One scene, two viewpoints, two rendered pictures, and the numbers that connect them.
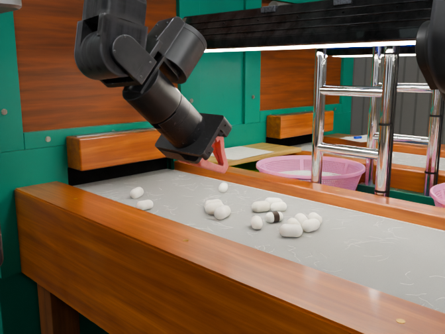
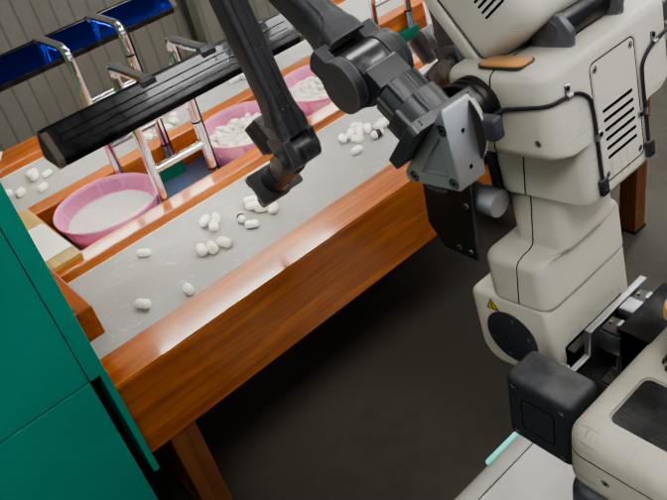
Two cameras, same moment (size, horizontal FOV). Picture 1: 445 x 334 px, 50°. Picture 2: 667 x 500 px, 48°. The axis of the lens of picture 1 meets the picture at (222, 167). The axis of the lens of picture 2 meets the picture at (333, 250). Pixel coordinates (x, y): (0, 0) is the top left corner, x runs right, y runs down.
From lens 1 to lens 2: 147 cm
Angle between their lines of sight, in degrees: 74
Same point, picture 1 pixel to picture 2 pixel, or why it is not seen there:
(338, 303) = (389, 183)
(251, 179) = (134, 234)
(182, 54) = not seen: hidden behind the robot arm
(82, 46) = (299, 154)
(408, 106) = not seen: outside the picture
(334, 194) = (207, 187)
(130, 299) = (300, 304)
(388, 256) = (313, 177)
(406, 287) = (353, 173)
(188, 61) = not seen: hidden behind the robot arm
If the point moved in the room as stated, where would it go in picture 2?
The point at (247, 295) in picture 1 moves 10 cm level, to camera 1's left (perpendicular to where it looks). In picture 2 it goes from (372, 212) to (371, 241)
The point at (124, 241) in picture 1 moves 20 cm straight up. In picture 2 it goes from (286, 274) to (260, 190)
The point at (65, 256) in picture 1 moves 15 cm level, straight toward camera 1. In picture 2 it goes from (222, 355) to (296, 330)
